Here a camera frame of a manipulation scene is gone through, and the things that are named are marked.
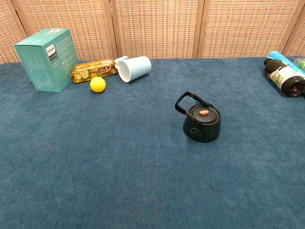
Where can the light blue mug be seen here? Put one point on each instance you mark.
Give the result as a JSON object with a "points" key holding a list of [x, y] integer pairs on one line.
{"points": [[138, 68]]}

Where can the black teapot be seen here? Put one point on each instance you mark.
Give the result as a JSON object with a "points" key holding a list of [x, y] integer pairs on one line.
{"points": [[202, 132]]}

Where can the gold snack package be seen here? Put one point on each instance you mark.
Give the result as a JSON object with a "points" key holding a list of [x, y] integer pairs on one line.
{"points": [[95, 70]]}

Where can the woven wooden folding screen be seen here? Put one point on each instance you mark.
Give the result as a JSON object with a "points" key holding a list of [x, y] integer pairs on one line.
{"points": [[157, 28]]}

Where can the yellow ball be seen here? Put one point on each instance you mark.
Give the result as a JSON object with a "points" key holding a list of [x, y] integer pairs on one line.
{"points": [[98, 84]]}

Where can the teal Philips cardboard box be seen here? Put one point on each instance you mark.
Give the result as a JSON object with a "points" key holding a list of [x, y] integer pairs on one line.
{"points": [[45, 69]]}

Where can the clear bag with green items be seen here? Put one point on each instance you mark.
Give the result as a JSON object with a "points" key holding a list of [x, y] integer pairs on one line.
{"points": [[300, 64]]}

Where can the blue table cloth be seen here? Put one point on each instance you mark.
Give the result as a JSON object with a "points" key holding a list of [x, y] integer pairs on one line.
{"points": [[119, 155]]}

